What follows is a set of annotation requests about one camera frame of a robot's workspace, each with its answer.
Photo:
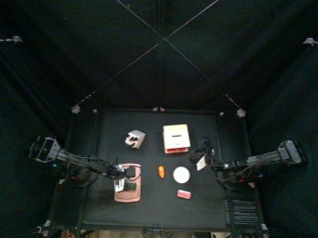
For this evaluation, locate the dark sushi roll toy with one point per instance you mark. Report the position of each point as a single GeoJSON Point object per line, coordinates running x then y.
{"type": "Point", "coordinates": [132, 187]}

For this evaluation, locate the white round plate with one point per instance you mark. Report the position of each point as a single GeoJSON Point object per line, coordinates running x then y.
{"type": "Point", "coordinates": [181, 175]}

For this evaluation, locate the grey toy block with holes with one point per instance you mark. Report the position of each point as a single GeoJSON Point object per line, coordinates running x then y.
{"type": "Point", "coordinates": [136, 138]}

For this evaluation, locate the small red toy block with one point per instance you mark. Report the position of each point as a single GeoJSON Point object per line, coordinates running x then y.
{"type": "Point", "coordinates": [185, 194]}

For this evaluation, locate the pink rectangular tray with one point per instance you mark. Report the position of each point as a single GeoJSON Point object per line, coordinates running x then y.
{"type": "Point", "coordinates": [129, 183]}

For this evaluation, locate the orange toy food piece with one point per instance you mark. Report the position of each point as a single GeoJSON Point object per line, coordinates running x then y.
{"type": "Point", "coordinates": [162, 172]}

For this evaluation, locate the silver frame corner bracket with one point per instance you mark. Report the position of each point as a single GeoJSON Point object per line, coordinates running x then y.
{"type": "Point", "coordinates": [158, 109]}
{"type": "Point", "coordinates": [15, 39]}
{"type": "Point", "coordinates": [241, 112]}
{"type": "Point", "coordinates": [75, 108]}
{"type": "Point", "coordinates": [309, 41]}

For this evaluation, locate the cream and red toy box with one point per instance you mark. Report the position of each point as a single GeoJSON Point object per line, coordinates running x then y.
{"type": "Point", "coordinates": [177, 138]}

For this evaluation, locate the white text label sticker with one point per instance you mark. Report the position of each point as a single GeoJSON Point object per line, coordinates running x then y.
{"type": "Point", "coordinates": [244, 214]}

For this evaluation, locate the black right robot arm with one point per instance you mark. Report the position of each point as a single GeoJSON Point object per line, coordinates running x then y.
{"type": "Point", "coordinates": [265, 158]}

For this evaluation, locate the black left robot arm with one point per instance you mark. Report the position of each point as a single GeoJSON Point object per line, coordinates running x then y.
{"type": "Point", "coordinates": [66, 156]}

